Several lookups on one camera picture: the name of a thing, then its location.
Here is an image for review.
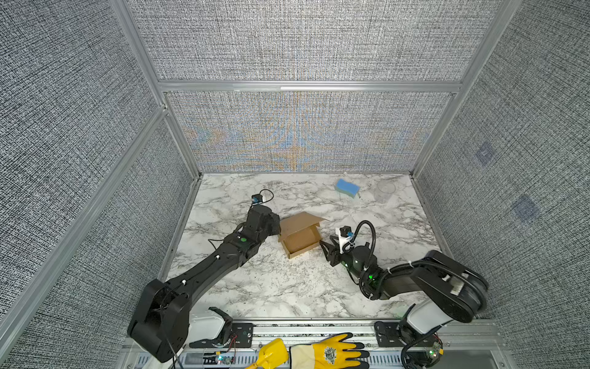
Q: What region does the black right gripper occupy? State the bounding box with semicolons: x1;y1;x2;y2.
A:
320;235;367;285

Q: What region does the brown cardboard box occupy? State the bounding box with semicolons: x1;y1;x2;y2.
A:
278;212;325;259

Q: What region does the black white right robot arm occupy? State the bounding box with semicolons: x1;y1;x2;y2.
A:
320;236;489;347

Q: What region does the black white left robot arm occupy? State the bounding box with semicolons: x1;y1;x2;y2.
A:
128;204;281;363

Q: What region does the blue green sponge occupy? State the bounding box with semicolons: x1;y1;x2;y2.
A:
335;178;360;198

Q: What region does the clear round plastic lid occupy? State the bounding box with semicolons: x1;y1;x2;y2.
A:
376;180;396;195

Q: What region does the yellow black work glove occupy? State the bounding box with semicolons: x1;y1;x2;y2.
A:
289;332;370;369

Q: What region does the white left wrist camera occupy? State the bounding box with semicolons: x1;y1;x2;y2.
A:
251;193;264;206

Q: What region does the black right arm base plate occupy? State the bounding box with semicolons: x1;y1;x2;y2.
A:
373;321;441;347

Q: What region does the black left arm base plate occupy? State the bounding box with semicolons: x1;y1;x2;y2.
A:
187;307;254;349

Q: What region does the aluminium front rail frame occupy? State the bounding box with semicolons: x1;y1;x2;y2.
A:
114;317;517;369

